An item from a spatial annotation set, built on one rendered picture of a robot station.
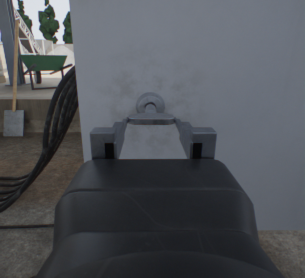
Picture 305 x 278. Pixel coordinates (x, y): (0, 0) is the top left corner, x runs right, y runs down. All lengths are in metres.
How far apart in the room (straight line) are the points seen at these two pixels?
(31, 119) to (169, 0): 2.77
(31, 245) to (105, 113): 1.13
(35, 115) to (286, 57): 2.78
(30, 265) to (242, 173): 1.07
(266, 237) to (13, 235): 1.26
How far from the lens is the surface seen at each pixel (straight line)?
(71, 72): 0.97
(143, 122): 0.16
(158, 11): 0.21
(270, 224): 0.31
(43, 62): 4.16
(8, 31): 4.98
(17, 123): 2.88
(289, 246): 1.34
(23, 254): 1.27
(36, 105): 2.85
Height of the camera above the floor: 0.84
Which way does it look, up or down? 17 degrees down
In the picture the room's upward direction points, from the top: straight up
